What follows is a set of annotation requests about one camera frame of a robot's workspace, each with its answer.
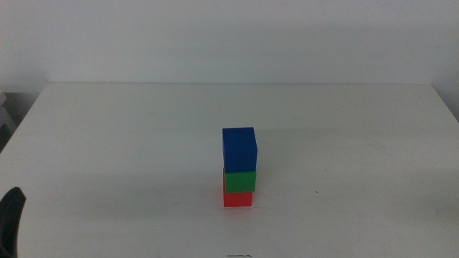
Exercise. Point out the green cube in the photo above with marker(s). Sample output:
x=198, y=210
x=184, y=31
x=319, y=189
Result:
x=239, y=182

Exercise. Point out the blue cube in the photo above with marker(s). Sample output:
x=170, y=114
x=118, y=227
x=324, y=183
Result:
x=239, y=150

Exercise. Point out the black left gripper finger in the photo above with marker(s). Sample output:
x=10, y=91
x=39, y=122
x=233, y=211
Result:
x=10, y=222

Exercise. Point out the red cube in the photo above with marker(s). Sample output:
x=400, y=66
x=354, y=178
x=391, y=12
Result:
x=237, y=199

